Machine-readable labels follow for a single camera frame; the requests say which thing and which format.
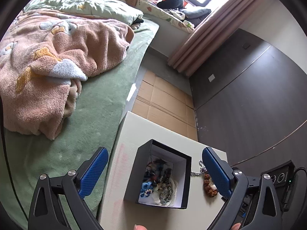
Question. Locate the flattened cardboard sheet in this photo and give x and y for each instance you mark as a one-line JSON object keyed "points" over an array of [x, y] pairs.
{"points": [[163, 100]]}

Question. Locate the white paper strip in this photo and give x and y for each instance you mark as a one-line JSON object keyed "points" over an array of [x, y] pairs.
{"points": [[131, 92]]}

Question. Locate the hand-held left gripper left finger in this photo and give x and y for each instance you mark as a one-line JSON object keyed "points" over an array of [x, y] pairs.
{"points": [[92, 172]]}

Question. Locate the dark wood wardrobe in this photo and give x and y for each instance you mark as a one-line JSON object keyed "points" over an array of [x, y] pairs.
{"points": [[251, 95]]}

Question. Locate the black bag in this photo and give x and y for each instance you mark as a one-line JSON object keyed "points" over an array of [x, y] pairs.
{"points": [[171, 1]]}

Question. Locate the grey pillow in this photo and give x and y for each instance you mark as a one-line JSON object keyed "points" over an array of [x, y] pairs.
{"points": [[196, 14]]}

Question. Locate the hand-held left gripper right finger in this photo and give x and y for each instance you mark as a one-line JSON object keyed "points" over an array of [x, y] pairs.
{"points": [[217, 172]]}

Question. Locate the white wall socket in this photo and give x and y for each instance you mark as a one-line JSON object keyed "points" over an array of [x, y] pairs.
{"points": [[211, 78]]}

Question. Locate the light green quilt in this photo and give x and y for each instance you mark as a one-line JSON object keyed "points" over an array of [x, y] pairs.
{"points": [[100, 7]]}

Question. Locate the bed with green sheet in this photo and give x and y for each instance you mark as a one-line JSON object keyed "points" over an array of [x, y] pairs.
{"points": [[96, 115]]}

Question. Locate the person's left hand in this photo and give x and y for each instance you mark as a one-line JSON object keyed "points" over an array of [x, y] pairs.
{"points": [[140, 227]]}

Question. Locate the black box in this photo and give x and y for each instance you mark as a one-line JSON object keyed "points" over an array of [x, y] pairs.
{"points": [[134, 172]]}

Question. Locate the pink fleece blanket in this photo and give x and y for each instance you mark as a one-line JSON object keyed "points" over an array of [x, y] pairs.
{"points": [[48, 64]]}

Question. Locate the printed window seat cushion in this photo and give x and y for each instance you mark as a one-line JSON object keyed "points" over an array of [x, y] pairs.
{"points": [[158, 10]]}

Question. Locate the dark folded garment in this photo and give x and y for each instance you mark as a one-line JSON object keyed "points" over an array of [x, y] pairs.
{"points": [[138, 21]]}

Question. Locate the pink curtain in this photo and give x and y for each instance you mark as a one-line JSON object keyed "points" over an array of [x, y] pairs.
{"points": [[211, 31]]}

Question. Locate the person's right hand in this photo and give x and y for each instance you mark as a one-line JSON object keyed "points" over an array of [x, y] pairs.
{"points": [[236, 227]]}

